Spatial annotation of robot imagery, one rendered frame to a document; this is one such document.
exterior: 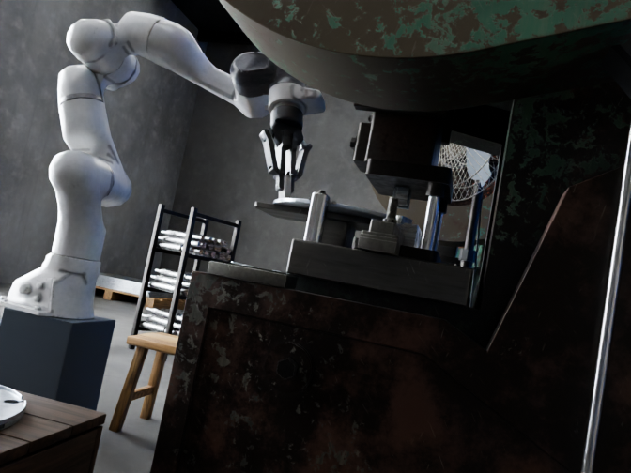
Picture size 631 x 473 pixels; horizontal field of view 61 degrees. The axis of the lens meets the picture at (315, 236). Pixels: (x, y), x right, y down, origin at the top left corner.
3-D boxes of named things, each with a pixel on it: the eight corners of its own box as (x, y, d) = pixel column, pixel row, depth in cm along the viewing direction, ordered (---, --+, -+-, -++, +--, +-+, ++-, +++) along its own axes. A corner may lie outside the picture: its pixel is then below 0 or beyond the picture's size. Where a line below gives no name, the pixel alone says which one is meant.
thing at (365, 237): (357, 247, 84) (368, 184, 85) (374, 257, 100) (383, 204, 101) (394, 253, 83) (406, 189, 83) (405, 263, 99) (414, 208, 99)
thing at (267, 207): (240, 262, 109) (253, 198, 110) (265, 267, 122) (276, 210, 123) (360, 284, 102) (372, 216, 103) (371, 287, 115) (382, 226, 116)
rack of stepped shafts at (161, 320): (166, 363, 317) (199, 207, 325) (121, 345, 344) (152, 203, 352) (218, 362, 352) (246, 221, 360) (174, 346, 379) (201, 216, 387)
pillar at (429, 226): (419, 248, 98) (432, 174, 99) (420, 249, 100) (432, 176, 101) (431, 250, 97) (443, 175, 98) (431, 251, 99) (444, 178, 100)
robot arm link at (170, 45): (165, 8, 129) (278, 51, 123) (186, 59, 147) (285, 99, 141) (141, 42, 126) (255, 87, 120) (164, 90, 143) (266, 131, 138)
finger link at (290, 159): (284, 138, 123) (288, 140, 124) (284, 182, 120) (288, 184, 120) (292, 130, 120) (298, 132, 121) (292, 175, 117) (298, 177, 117)
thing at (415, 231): (366, 240, 102) (371, 217, 102) (378, 249, 116) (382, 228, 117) (413, 248, 100) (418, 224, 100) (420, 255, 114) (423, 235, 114)
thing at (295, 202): (391, 213, 93) (391, 209, 93) (248, 195, 104) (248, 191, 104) (422, 237, 119) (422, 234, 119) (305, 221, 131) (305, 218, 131)
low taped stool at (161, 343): (105, 431, 185) (126, 334, 188) (142, 416, 209) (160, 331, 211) (195, 455, 178) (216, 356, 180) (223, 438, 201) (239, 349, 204)
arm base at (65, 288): (-22, 301, 122) (-8, 242, 124) (35, 301, 141) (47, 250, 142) (63, 321, 118) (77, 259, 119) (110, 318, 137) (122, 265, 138)
